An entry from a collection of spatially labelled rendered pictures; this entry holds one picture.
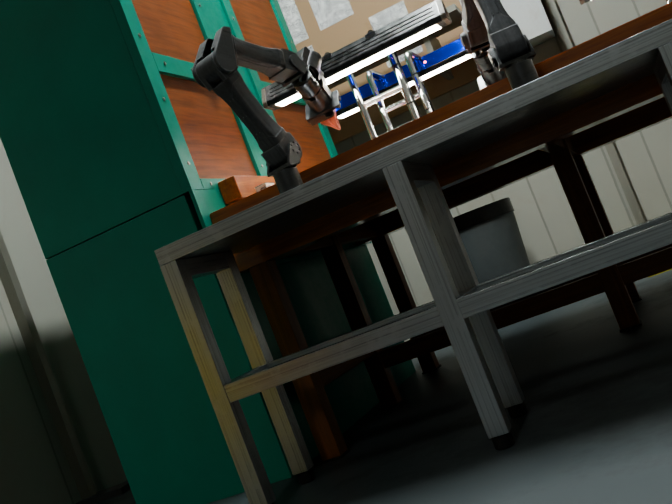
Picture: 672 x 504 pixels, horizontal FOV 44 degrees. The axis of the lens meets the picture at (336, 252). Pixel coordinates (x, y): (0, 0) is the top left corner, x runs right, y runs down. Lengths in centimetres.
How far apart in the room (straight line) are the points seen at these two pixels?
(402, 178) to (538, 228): 279
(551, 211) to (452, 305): 278
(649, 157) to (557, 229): 57
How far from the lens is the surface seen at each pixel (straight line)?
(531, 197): 449
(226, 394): 194
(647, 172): 447
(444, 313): 174
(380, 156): 176
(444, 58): 305
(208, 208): 240
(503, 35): 193
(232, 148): 273
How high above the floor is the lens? 41
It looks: 3 degrees up
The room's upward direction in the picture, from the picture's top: 21 degrees counter-clockwise
